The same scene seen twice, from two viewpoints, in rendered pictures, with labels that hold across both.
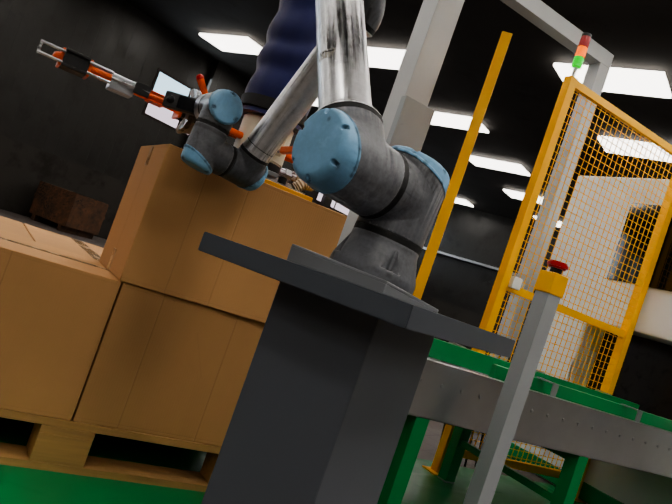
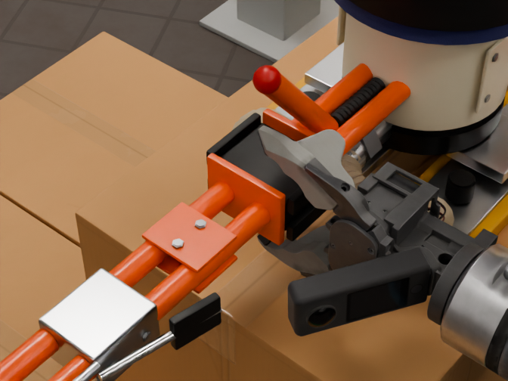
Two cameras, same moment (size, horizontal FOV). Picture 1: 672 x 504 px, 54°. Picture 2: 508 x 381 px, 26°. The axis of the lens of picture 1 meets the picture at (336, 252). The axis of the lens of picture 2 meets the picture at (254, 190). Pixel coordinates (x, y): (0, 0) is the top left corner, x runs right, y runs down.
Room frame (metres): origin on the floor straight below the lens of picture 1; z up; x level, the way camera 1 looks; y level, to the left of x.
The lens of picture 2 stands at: (1.36, 0.83, 1.75)
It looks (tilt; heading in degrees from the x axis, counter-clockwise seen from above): 45 degrees down; 339
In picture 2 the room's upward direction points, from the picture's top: straight up
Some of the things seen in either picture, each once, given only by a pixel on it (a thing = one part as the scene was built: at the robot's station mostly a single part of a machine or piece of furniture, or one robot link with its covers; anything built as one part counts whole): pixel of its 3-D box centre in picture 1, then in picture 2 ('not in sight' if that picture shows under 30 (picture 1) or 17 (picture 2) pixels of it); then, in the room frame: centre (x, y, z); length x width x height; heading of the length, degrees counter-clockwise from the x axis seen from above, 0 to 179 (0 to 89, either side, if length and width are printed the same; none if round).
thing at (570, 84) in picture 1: (571, 301); not in sight; (3.55, -1.29, 1.05); 1.17 x 0.10 x 2.10; 120
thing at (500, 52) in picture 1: (432, 250); not in sight; (3.43, -0.47, 1.05); 0.87 x 0.10 x 2.10; 172
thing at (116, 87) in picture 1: (121, 86); (100, 329); (1.90, 0.75, 1.07); 0.07 x 0.07 x 0.04; 29
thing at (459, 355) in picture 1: (534, 378); not in sight; (3.29, -1.15, 0.60); 1.60 x 0.11 x 0.09; 120
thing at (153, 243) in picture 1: (221, 238); (388, 267); (2.11, 0.36, 0.74); 0.60 x 0.40 x 0.40; 118
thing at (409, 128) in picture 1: (409, 129); not in sight; (3.47, -0.15, 1.62); 0.20 x 0.05 x 0.30; 120
